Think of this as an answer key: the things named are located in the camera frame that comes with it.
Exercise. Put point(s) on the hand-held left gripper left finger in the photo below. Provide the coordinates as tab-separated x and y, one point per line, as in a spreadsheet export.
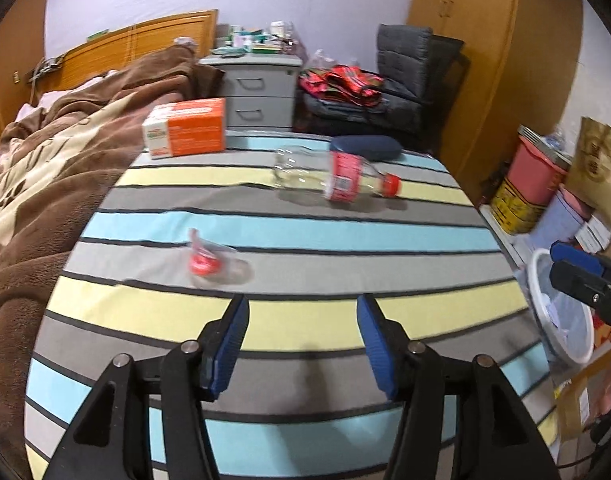
230	345

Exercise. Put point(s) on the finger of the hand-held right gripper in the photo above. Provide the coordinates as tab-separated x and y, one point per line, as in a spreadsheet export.
570	252
573	280

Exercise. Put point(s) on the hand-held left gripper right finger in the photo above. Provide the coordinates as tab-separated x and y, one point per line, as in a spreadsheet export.
378	345

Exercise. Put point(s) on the white round trash bin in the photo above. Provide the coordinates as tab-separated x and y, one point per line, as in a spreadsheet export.
538	290

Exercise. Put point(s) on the white medicine box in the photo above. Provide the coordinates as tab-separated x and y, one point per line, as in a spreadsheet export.
593	235

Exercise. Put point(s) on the translucent bin liner bag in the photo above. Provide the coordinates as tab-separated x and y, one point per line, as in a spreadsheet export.
565	310

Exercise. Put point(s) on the lavender plastic bucket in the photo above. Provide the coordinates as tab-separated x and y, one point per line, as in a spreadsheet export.
560	220

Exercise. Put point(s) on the pink plastic basin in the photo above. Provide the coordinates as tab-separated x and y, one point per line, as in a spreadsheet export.
533	175

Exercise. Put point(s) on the small taped cardboard box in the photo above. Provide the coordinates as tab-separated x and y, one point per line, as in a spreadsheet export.
583	400

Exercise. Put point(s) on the brown paper bag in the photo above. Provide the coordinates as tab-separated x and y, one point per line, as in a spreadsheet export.
603	165

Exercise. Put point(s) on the clear plastic bag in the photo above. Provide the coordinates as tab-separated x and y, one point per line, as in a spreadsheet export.
553	140

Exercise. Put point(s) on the stack of grey booklets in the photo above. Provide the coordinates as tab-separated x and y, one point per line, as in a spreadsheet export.
535	141

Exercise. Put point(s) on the red label plastic bottle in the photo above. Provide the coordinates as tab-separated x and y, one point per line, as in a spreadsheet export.
343	177

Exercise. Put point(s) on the dark blue glasses case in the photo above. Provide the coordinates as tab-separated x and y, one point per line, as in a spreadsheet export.
365	147

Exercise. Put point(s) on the wooden wardrobe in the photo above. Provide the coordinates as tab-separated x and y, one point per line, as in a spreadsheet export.
485	60

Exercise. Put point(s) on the orange and white box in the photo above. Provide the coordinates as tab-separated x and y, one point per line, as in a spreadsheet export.
190	130

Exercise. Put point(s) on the brown blanket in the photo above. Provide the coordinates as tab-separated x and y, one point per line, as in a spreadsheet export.
60	185

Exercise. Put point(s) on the grey cushioned chair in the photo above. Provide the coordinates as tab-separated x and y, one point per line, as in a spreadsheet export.
405	60

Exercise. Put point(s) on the grey nightstand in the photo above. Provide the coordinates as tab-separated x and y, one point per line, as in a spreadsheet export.
258	90

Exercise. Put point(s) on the red patterned bag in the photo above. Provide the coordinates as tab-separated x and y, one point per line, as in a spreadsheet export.
345	82

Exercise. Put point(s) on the pile of small boxes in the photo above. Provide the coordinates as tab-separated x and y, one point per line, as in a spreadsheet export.
255	40

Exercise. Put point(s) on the wooden headboard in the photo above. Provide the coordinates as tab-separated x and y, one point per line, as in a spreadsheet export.
150	40

